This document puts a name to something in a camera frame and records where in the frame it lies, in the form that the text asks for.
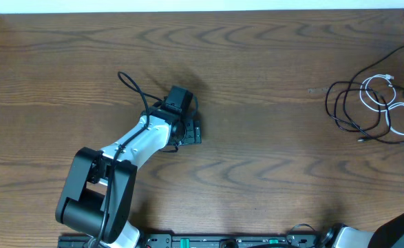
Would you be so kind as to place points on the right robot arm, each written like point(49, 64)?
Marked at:
point(391, 234)

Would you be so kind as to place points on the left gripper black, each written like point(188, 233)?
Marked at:
point(193, 132)

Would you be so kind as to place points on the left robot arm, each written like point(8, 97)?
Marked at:
point(98, 190)

